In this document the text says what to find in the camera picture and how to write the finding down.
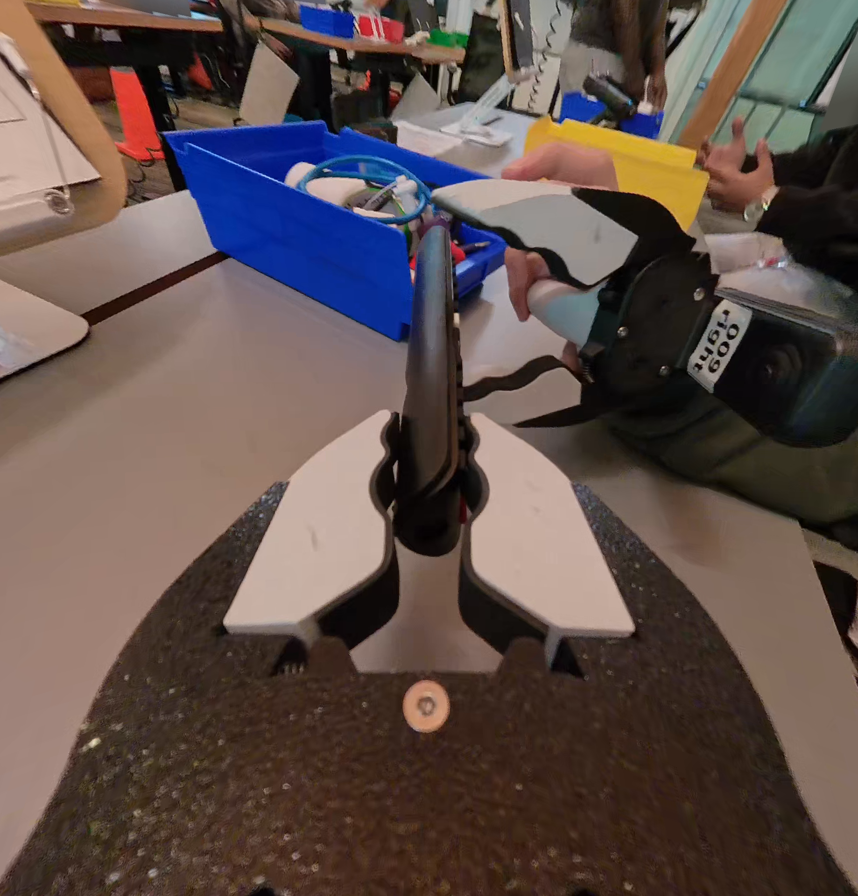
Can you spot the orange traffic cone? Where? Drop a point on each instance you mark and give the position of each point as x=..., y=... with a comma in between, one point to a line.
x=135, y=112

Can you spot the printed instruction sheet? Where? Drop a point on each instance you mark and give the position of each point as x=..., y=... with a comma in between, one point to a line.
x=23, y=140

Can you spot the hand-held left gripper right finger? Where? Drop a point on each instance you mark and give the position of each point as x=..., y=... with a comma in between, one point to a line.
x=541, y=553

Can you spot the wooden clipboard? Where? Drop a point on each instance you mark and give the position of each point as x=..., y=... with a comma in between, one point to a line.
x=93, y=140

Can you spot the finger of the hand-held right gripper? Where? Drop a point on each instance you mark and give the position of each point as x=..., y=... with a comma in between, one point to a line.
x=555, y=224
x=513, y=381

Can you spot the small blue bin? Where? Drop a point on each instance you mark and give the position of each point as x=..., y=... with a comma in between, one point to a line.
x=327, y=21

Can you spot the small green bin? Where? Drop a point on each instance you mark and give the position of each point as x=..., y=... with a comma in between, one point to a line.
x=448, y=38

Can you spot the black power tool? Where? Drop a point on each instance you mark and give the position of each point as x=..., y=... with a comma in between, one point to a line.
x=611, y=94

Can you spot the black remote control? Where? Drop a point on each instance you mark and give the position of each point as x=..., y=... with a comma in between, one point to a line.
x=429, y=350

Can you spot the wooden workbench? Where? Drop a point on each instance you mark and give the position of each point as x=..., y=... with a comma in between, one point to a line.
x=121, y=15

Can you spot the wooden post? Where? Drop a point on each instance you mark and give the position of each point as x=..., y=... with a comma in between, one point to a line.
x=733, y=70

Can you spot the blue parts bin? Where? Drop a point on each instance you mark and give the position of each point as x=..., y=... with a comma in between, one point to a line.
x=576, y=108

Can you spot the person's right forearm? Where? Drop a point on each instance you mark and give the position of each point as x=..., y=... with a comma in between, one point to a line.
x=751, y=483

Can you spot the white plastic object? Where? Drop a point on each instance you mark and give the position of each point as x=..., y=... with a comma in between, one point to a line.
x=324, y=192

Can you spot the small red bin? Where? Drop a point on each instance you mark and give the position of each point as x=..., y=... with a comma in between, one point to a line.
x=380, y=29

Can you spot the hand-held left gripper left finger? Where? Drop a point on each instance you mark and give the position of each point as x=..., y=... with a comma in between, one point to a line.
x=317, y=546

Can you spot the clear plastic bag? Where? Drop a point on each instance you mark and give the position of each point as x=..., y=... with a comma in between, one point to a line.
x=751, y=252

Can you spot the white paper sheets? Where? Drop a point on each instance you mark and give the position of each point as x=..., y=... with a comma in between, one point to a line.
x=429, y=136

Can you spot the grey sheet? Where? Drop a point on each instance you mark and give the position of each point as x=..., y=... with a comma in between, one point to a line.
x=268, y=87

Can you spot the blue storage bin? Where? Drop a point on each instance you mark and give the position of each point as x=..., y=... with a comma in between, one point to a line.
x=296, y=238

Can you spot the person's right hand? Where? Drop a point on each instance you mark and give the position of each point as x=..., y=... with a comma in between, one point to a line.
x=569, y=166

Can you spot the yellow storage bin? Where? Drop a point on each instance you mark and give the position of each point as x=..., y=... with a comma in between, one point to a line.
x=653, y=175

